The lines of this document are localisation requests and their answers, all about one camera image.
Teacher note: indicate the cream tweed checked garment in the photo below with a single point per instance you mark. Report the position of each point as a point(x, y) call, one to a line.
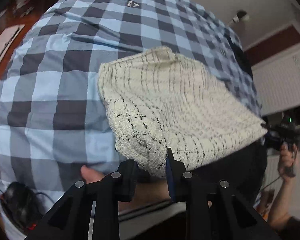
point(159, 100)

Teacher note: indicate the person's right hand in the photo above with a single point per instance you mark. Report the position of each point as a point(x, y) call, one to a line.
point(286, 160)

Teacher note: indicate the blue checked bed cover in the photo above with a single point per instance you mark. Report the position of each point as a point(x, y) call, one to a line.
point(52, 121)

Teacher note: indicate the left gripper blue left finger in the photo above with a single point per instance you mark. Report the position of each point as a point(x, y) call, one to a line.
point(90, 210)

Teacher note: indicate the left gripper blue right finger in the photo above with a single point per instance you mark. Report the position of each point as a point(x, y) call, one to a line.
point(213, 210)

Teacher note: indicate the person's right forearm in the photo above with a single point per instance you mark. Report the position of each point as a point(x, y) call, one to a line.
point(279, 212)

